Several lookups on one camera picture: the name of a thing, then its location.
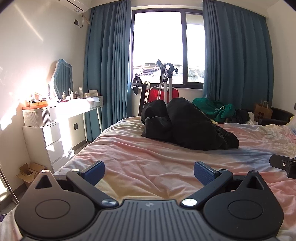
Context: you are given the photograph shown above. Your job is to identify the dark clothes pile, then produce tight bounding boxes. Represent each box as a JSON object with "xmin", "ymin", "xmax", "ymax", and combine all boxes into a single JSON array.
[{"xmin": 235, "ymin": 109, "xmax": 255, "ymax": 124}]

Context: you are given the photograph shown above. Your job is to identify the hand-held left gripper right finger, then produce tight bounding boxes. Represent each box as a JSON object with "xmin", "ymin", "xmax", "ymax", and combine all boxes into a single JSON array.
[{"xmin": 181, "ymin": 161, "xmax": 270, "ymax": 208}]

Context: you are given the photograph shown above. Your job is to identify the dark wooden chair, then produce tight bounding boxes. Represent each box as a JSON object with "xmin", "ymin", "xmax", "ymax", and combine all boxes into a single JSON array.
[{"xmin": 138, "ymin": 80, "xmax": 151, "ymax": 116}]

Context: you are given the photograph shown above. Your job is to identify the row of cosmetic bottles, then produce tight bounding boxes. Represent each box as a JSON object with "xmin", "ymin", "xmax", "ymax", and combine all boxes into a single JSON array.
[{"xmin": 60, "ymin": 86, "xmax": 84, "ymax": 100}]

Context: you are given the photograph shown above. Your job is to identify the pastel duvet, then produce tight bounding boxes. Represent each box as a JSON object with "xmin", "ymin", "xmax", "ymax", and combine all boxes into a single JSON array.
[{"xmin": 0, "ymin": 116, "xmax": 296, "ymax": 241}]

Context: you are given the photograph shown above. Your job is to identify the open cardboard box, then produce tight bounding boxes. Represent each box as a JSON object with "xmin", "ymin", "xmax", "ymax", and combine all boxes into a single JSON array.
[{"xmin": 16, "ymin": 162, "xmax": 47, "ymax": 188}]

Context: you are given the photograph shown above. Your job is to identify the red garment on hanger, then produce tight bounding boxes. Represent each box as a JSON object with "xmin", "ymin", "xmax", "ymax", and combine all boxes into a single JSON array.
[{"xmin": 148, "ymin": 85, "xmax": 179, "ymax": 103}]

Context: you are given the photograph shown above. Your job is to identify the white crumpled cloth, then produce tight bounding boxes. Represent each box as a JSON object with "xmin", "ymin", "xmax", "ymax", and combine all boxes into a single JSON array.
[{"xmin": 247, "ymin": 112, "xmax": 258, "ymax": 126}]

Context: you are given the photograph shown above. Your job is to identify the white ribbed storage box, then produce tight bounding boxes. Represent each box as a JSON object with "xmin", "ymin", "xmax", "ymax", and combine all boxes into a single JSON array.
[{"xmin": 22, "ymin": 107, "xmax": 57, "ymax": 127}]

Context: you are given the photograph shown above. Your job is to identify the curved metal pole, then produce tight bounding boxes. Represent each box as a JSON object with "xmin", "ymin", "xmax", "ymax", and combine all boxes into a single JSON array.
[{"xmin": 0, "ymin": 162, "xmax": 20, "ymax": 205}]

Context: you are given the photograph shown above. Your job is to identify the white air conditioner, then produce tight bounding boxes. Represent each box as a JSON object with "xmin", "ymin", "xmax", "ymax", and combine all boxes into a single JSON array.
[{"xmin": 55, "ymin": 0, "xmax": 89, "ymax": 12}]

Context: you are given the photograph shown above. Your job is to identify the black hanging cloth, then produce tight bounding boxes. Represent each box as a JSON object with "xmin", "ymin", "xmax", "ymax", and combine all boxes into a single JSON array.
[{"xmin": 132, "ymin": 73, "xmax": 142, "ymax": 94}]

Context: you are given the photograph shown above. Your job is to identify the dark pants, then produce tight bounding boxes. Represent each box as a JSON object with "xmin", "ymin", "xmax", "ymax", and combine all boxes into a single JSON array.
[{"xmin": 166, "ymin": 97, "xmax": 240, "ymax": 151}]

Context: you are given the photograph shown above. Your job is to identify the orange flat box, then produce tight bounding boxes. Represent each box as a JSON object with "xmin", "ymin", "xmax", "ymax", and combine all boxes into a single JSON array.
[{"xmin": 22, "ymin": 101, "xmax": 49, "ymax": 110}]

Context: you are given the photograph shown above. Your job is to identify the blue curtain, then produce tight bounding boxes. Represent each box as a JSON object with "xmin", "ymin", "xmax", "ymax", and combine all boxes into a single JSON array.
[
  {"xmin": 202, "ymin": 0, "xmax": 275, "ymax": 105},
  {"xmin": 83, "ymin": 1, "xmax": 134, "ymax": 142}
]

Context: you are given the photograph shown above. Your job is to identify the white drawer unit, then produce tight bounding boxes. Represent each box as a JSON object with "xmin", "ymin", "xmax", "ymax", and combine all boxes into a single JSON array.
[{"xmin": 22, "ymin": 122, "xmax": 68, "ymax": 173}]

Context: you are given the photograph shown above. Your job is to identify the black armchair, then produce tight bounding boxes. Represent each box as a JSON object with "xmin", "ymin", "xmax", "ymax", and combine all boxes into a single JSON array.
[{"xmin": 261, "ymin": 107, "xmax": 295, "ymax": 127}]

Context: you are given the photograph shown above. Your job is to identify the dark sweater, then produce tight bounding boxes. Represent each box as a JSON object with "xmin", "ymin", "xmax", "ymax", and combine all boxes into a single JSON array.
[{"xmin": 141, "ymin": 100, "xmax": 173, "ymax": 141}]

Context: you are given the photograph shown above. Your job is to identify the blue wavy framed mirror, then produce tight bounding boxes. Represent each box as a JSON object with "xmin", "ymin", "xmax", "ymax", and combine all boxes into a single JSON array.
[{"xmin": 51, "ymin": 59, "xmax": 74, "ymax": 99}]

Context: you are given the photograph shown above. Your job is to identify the dark framed window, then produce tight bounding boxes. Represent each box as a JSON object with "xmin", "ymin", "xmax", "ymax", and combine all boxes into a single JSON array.
[{"xmin": 131, "ymin": 9, "xmax": 206, "ymax": 90}]

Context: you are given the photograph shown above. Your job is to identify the green garment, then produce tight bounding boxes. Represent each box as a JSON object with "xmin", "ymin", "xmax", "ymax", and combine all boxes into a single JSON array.
[{"xmin": 192, "ymin": 97, "xmax": 236, "ymax": 122}]

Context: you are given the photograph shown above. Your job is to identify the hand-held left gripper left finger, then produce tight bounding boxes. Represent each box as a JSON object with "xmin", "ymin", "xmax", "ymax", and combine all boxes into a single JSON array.
[{"xmin": 29, "ymin": 161, "xmax": 118, "ymax": 208}]

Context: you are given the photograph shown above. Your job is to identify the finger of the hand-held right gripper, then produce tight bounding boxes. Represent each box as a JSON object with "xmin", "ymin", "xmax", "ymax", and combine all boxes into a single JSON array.
[{"xmin": 269, "ymin": 154, "xmax": 296, "ymax": 179}]

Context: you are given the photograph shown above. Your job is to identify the white vanity desk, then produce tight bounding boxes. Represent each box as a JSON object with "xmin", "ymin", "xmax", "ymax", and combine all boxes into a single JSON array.
[{"xmin": 55, "ymin": 95, "xmax": 104, "ymax": 143}]

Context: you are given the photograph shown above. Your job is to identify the brown paper bag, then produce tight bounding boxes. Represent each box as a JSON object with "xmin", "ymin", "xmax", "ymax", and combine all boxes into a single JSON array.
[{"xmin": 254, "ymin": 101, "xmax": 273, "ymax": 126}]

